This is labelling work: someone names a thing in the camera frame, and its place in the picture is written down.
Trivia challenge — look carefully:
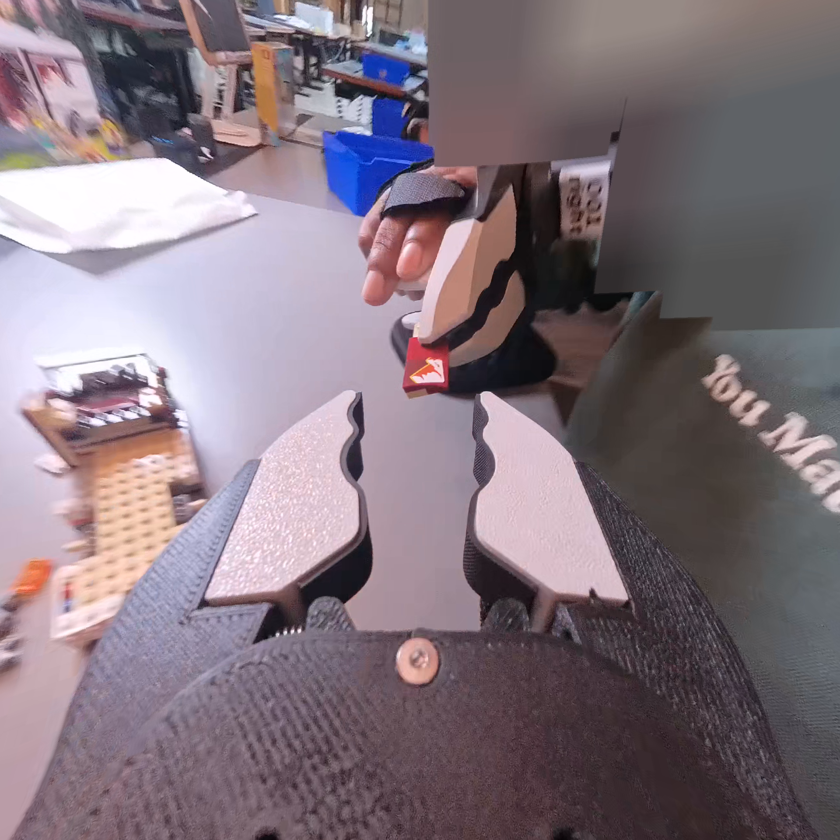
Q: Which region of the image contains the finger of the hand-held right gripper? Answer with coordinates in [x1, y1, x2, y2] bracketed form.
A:
[419, 192, 521, 345]
[448, 269, 527, 367]

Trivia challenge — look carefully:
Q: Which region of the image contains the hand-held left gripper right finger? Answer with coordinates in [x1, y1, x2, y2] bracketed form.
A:
[462, 392, 631, 624]

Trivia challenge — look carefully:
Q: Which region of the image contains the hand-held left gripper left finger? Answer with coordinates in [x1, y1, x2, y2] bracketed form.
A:
[205, 390, 374, 618]

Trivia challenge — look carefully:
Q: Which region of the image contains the tan and dark red brick model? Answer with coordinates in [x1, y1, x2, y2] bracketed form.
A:
[20, 351, 207, 647]

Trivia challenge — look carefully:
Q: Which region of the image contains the grey desk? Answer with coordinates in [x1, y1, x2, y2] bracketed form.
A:
[0, 193, 592, 736]

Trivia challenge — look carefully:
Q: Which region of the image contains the person's right hand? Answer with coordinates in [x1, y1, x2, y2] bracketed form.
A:
[360, 164, 478, 307]

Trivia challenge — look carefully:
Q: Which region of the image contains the blue floor storage bin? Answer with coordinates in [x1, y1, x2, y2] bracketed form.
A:
[322, 130, 435, 217]

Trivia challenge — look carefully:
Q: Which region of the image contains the small blue storage bin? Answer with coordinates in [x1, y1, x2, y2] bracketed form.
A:
[362, 52, 427, 86]

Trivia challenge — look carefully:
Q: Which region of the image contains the orange transparent studded brick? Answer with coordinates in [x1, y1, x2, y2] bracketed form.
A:
[13, 558, 55, 597]

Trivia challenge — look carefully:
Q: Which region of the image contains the yellow cardboard box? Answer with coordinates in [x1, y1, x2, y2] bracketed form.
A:
[251, 41, 295, 147]

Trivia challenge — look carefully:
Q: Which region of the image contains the pile of small grey bricks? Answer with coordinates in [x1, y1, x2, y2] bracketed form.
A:
[0, 594, 27, 670]

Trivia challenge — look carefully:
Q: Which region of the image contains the wooden framed board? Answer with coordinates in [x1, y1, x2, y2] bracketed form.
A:
[178, 0, 253, 119]

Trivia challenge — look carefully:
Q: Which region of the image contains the white paper bag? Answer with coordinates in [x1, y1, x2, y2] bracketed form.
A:
[0, 157, 258, 255]

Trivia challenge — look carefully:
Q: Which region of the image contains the colourful printed poster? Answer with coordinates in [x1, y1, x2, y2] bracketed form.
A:
[0, 20, 126, 165]

